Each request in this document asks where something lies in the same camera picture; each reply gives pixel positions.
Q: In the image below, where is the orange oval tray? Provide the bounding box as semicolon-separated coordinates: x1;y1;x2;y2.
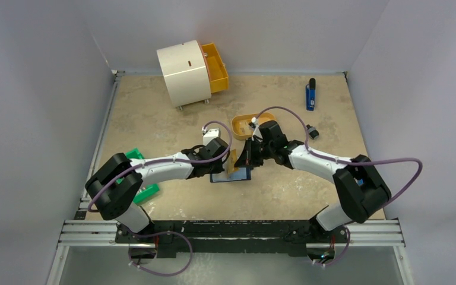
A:
231;112;276;141

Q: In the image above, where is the blue leather card holder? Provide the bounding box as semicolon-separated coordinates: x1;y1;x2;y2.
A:
210;167;251;183

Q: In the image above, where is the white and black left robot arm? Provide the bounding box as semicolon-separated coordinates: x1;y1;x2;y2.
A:
85;137;230;243

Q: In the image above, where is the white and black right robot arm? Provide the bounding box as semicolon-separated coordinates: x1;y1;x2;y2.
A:
235;121;392;242

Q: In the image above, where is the small black round knob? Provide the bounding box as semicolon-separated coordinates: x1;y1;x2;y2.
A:
306;125;319;140

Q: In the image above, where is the blue and black stapler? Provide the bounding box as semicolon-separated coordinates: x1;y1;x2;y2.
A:
305;78;316;111

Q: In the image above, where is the yellow open drawer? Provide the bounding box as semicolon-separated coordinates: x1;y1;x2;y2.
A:
201;43;229;94

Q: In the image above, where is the green plastic bin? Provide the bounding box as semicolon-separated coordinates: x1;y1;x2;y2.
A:
106;148;160;205

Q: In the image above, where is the white cylindrical drawer cabinet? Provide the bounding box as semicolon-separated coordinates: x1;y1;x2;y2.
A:
156;40;211;110

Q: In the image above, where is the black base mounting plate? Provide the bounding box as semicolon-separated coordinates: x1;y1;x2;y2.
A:
115;220;348;258

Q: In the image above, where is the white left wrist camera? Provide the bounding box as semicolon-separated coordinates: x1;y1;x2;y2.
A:
202;128;221;146

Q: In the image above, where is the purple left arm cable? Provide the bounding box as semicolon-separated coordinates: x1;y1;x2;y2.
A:
87;121;233;277

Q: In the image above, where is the aluminium frame rail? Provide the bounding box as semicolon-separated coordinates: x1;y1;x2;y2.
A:
56;71;406;249

